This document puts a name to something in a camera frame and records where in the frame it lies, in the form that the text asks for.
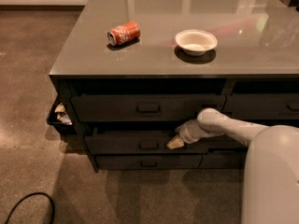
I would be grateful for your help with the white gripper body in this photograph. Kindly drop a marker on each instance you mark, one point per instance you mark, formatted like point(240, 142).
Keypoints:
point(189, 133)

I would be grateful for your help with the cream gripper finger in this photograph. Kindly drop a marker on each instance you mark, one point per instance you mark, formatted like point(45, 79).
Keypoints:
point(175, 142)

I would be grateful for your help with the drawer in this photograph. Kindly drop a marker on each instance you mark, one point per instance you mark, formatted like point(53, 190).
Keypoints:
point(262, 106)
point(159, 107)
point(223, 159)
point(154, 142)
point(143, 162)

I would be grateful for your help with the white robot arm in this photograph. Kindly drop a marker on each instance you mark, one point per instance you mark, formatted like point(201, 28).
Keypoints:
point(271, 175)

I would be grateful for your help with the dark grey drawer cabinet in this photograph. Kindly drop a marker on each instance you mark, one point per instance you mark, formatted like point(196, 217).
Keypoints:
point(257, 53)

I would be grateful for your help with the white paper bowl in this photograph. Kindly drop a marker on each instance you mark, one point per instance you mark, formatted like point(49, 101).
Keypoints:
point(196, 42)

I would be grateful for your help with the orange soda can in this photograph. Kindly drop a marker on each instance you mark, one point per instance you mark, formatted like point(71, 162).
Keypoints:
point(124, 33)

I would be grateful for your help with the black trash bin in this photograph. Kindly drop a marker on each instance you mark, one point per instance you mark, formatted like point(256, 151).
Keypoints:
point(52, 120)

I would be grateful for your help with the crumpled trash in bin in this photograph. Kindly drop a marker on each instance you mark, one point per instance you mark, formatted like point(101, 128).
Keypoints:
point(62, 115)

